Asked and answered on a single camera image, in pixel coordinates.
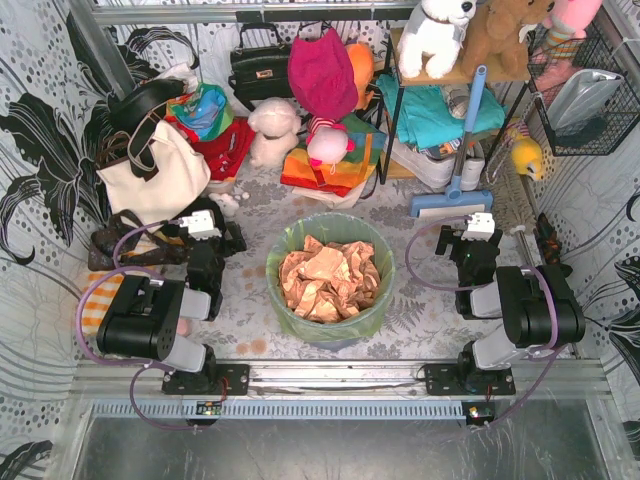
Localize green plastic trash bag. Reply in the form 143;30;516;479
266;212;396;344

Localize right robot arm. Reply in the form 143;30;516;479
426;225;586;396

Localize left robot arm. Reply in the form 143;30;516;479
96;222;250;398

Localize white canvas tote bag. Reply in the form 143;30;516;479
98;120;211;224

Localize brown patterned bag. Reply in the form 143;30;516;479
87;210;190;272

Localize colourful printed bag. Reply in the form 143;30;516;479
164;83;234;143

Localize blue trash bin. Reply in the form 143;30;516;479
302;330;369;351

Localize magenta cloth bag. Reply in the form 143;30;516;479
287;27;358;120

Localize metal rod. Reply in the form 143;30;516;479
510;225;549;281

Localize small white plush toy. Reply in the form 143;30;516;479
208;191;250;218

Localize blue floor sweeper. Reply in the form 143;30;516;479
409;64;493;220

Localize red cloth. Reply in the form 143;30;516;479
192;117;255;181

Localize yellow plush duck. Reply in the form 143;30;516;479
506;124;543;181

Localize white sneakers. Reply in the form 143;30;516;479
391;142;485;191

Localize orange checkered towel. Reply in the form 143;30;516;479
81;274;124;336

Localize crumpled brown paper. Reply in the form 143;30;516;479
278;235;381;324

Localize white plush sheep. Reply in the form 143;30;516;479
248;97;302;168

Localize teal folded cloth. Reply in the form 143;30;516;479
396;86;506;149

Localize rainbow striped cloth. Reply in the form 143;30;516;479
280;114;387;197

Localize pink white plush toy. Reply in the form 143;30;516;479
306;116;355;168

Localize black round hat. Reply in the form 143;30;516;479
109;78;186;133

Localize black leather handbag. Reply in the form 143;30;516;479
228;22;294;112

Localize black metal shelf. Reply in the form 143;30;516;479
376;28;531;184

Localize silver foil pouch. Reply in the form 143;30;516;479
547;69;624;130

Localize brown teddy bear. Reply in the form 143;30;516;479
460;0;555;79

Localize orange plush toy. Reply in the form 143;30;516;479
346;43;374;110

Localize white plush dog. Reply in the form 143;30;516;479
398;0;476;79

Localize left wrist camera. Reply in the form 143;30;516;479
178;210;222;240

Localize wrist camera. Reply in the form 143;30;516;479
461;212;495;241
178;210;222;240

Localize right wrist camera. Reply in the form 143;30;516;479
461;212;495;241

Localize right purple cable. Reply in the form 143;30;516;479
404;215;569;429

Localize purple cable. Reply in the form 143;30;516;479
75;217;201;431
404;215;569;429

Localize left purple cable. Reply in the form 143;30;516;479
75;217;201;431

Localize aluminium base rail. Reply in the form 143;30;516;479
70;358;612;400

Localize black wire basket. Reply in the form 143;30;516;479
528;24;639;157

